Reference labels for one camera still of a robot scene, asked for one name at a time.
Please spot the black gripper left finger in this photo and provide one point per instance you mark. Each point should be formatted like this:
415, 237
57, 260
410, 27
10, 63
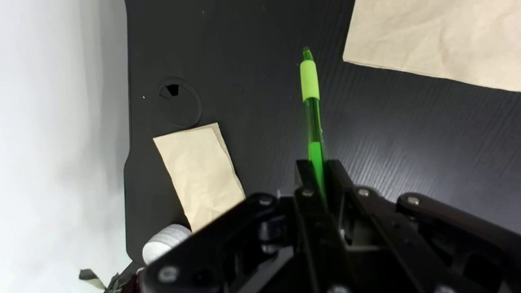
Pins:
321, 240

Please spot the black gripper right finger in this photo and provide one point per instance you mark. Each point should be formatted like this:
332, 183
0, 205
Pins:
384, 250

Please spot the green pen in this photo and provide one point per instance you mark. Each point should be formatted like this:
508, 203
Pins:
311, 100

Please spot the brown napkin near vase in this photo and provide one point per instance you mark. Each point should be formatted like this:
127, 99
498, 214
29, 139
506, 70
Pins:
202, 172

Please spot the white round vase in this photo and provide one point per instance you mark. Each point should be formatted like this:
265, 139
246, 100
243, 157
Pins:
163, 240

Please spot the brown napkin table centre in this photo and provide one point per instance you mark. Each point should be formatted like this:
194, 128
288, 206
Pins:
471, 40

